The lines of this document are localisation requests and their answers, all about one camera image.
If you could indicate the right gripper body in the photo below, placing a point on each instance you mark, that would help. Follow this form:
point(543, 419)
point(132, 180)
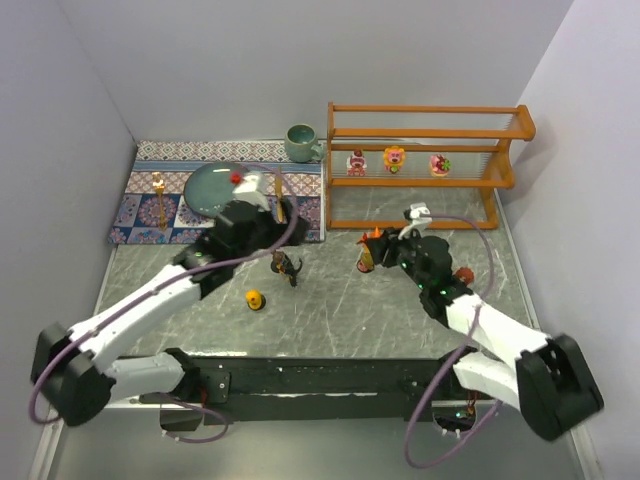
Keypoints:
point(382, 248)

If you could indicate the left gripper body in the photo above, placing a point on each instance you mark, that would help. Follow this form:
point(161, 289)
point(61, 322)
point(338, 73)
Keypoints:
point(282, 226)

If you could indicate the brown-haired figure with dark creature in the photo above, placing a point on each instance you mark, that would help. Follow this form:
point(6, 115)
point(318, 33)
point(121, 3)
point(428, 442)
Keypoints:
point(282, 264)

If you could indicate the yellow duck toy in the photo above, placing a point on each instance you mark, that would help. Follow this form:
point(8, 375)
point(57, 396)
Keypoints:
point(255, 300)

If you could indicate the pink bear strawberry cake toy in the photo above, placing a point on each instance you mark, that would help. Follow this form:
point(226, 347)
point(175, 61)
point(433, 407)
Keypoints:
point(356, 164)

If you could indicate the pink flower bear toy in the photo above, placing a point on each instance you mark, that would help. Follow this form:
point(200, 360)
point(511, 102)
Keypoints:
point(394, 158)

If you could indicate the pink bear donut toy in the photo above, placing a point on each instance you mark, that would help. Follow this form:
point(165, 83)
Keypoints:
point(439, 165)

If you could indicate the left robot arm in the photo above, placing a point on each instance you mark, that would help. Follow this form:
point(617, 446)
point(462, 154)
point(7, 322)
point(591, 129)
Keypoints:
point(75, 369)

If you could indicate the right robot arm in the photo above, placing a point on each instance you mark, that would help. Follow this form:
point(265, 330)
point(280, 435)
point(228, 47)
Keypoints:
point(547, 379)

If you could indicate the orange wooden two-tier shelf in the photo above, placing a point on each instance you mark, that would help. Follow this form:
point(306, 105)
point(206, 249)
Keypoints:
point(476, 140)

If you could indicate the red-haired small figurine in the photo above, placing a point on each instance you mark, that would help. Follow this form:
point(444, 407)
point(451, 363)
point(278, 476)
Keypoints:
point(465, 275)

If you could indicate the gold knife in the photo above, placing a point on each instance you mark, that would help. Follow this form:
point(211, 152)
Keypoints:
point(278, 189)

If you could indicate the teal ceramic plate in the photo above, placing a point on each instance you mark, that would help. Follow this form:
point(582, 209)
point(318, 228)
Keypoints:
point(210, 188)

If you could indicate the teal ceramic mug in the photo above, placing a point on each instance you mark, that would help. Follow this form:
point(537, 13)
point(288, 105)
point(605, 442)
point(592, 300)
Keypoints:
point(301, 144)

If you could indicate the patterned blue placemat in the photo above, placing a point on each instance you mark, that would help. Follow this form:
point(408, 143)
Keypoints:
point(136, 221)

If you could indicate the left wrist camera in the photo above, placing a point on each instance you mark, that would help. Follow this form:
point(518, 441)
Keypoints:
point(250, 187)

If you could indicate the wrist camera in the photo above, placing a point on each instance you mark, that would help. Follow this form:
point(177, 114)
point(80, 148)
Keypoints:
point(250, 187)
point(417, 215)

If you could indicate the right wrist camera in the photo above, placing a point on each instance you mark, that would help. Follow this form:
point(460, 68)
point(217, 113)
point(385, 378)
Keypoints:
point(417, 215)

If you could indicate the black base frame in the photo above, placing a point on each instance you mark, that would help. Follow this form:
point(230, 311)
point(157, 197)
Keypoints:
point(236, 389)

